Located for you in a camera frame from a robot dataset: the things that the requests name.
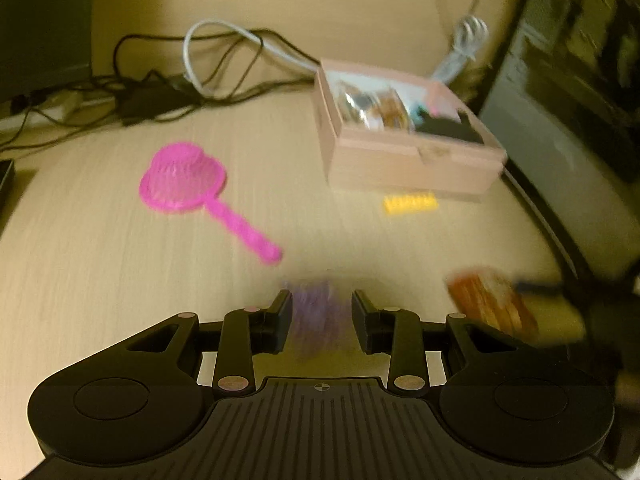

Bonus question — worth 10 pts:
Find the pink toy strainer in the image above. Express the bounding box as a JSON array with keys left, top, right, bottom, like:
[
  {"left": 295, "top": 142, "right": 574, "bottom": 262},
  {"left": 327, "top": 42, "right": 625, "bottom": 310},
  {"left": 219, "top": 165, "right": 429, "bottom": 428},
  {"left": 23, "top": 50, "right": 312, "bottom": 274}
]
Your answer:
[{"left": 139, "top": 141, "right": 284, "bottom": 266}]

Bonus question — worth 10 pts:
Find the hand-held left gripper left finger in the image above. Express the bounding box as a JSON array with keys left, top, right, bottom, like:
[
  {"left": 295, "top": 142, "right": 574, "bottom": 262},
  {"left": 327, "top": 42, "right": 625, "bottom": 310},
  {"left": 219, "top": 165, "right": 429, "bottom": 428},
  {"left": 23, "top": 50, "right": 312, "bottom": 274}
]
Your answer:
[{"left": 127, "top": 289, "right": 294, "bottom": 394}]

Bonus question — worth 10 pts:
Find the pink cardboard box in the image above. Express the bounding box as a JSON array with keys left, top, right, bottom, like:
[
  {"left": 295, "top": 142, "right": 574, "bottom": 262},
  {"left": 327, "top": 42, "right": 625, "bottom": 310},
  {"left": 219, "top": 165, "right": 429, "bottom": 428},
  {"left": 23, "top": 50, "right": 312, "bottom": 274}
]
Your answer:
[{"left": 314, "top": 58, "right": 509, "bottom": 204}]

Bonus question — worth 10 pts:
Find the black cable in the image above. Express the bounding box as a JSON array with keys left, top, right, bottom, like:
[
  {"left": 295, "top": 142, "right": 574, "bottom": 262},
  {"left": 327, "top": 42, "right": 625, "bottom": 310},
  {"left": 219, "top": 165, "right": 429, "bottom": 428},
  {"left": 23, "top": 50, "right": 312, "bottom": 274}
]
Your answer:
[{"left": 0, "top": 34, "right": 321, "bottom": 153}]

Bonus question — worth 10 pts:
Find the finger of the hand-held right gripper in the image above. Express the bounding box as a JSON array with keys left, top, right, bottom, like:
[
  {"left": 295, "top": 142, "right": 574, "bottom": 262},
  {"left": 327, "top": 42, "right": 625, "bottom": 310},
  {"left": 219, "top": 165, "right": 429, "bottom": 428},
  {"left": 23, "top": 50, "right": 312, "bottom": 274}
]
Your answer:
[{"left": 514, "top": 280, "right": 568, "bottom": 297}]

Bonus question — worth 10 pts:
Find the white bundled cable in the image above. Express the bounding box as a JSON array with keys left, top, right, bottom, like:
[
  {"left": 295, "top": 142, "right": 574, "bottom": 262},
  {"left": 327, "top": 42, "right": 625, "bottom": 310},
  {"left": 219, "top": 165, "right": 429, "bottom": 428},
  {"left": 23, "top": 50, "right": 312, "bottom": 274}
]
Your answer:
[{"left": 431, "top": 0, "right": 490, "bottom": 84}]

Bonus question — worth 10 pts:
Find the red snack packet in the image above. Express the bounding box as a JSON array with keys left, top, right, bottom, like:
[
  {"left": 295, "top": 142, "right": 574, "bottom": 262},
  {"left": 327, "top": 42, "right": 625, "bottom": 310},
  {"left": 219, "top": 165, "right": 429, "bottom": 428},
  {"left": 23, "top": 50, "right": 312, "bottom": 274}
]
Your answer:
[{"left": 446, "top": 267, "right": 540, "bottom": 339}]

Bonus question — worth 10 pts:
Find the purple plastic snowflake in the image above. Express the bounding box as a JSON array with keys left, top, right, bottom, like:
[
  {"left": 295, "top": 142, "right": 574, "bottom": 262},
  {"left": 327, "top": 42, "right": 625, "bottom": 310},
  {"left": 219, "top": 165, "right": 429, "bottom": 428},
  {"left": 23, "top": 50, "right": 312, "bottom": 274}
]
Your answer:
[{"left": 291, "top": 280, "right": 352, "bottom": 358}]

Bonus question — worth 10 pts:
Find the white power strip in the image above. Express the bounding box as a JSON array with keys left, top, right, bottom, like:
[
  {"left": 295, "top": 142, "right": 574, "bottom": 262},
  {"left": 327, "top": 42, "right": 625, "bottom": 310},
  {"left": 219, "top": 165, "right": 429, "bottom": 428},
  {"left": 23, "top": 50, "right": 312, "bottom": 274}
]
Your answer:
[{"left": 10, "top": 90, "right": 82, "bottom": 122}]

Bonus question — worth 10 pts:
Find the black power adapter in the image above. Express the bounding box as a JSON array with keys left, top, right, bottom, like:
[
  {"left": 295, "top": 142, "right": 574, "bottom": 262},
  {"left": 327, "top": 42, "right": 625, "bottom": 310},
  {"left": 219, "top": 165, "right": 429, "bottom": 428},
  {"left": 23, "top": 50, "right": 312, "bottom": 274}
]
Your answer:
[{"left": 121, "top": 76, "right": 202, "bottom": 127}]

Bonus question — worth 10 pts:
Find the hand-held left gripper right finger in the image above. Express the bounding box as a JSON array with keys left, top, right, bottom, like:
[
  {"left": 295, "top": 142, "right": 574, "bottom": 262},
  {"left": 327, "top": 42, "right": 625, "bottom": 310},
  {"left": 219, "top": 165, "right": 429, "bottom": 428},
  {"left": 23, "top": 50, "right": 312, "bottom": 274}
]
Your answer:
[{"left": 351, "top": 288, "right": 502, "bottom": 394}]

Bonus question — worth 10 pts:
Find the yellow toy brick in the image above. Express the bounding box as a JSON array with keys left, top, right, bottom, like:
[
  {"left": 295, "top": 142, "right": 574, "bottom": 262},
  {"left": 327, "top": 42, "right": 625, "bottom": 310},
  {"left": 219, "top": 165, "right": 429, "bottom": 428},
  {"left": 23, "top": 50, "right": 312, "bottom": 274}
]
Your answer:
[{"left": 383, "top": 194, "right": 437, "bottom": 217}]

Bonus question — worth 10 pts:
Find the black monitor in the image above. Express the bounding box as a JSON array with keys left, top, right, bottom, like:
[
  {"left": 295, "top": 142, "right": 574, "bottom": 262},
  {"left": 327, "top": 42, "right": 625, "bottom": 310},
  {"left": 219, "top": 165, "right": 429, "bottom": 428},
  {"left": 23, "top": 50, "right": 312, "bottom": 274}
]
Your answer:
[{"left": 0, "top": 0, "right": 94, "bottom": 103}]

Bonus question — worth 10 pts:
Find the computer tower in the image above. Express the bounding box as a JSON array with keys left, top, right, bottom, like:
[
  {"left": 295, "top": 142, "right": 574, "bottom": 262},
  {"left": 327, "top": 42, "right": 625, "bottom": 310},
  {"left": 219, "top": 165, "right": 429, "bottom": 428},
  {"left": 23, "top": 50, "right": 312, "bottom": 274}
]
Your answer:
[{"left": 474, "top": 0, "right": 640, "bottom": 188}]

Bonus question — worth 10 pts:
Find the black keyboard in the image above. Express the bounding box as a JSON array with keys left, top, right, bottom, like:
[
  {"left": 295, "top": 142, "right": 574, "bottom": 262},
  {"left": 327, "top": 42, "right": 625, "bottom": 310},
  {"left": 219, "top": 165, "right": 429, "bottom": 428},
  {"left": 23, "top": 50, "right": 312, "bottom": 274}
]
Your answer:
[{"left": 0, "top": 159, "right": 16, "bottom": 213}]

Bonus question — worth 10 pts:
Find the grey cable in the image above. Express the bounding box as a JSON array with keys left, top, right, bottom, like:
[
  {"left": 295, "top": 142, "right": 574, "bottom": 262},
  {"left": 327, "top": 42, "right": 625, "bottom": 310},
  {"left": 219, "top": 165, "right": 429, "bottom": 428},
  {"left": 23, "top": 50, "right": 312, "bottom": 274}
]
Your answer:
[{"left": 183, "top": 20, "right": 322, "bottom": 97}]

